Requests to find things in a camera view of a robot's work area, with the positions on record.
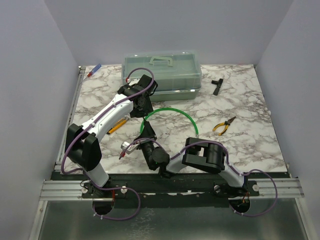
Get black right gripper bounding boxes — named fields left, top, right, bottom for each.
left=133, top=121, right=158, bottom=170

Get left side aluminium rail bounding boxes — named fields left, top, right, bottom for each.
left=54, top=66, right=86, bottom=169

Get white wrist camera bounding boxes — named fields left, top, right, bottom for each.
left=126, top=77, right=140, bottom=86
left=120, top=141, right=139, bottom=158

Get yellow black utility knife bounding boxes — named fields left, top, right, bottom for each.
left=107, top=117, right=128, bottom=135

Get translucent green plastic toolbox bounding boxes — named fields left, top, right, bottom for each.
left=121, top=50, right=202, bottom=102

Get black metal base rail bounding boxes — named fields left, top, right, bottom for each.
left=74, top=171, right=291, bottom=210

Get black T-handle tool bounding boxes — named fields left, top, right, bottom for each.
left=211, top=78, right=224, bottom=96

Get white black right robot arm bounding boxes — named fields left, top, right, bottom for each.
left=135, top=120, right=248, bottom=196

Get yellow handled needle-nose pliers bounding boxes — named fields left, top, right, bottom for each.
left=212, top=116, right=236, bottom=136

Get blue red screwdriver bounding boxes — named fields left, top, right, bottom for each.
left=87, top=63, right=102, bottom=78

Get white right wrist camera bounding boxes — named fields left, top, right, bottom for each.
left=120, top=141, right=139, bottom=158

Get green cable lock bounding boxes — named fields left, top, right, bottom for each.
left=144, top=107, right=199, bottom=137

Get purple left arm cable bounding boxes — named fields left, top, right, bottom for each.
left=61, top=67, right=156, bottom=221

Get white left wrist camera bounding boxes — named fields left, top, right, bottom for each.
left=126, top=77, right=140, bottom=86

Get aluminium extrusion rail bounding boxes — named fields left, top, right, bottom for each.
left=39, top=178, right=305, bottom=201

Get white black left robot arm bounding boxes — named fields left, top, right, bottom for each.
left=63, top=74, right=158, bottom=198

